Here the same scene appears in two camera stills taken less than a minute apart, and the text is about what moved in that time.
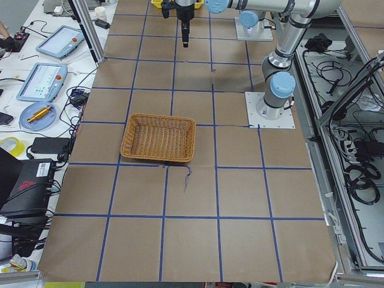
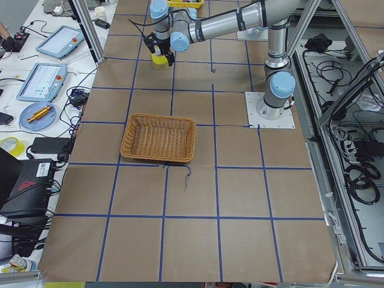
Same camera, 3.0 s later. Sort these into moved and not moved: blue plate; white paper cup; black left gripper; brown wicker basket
Moved: black left gripper
Not moved: brown wicker basket; blue plate; white paper cup
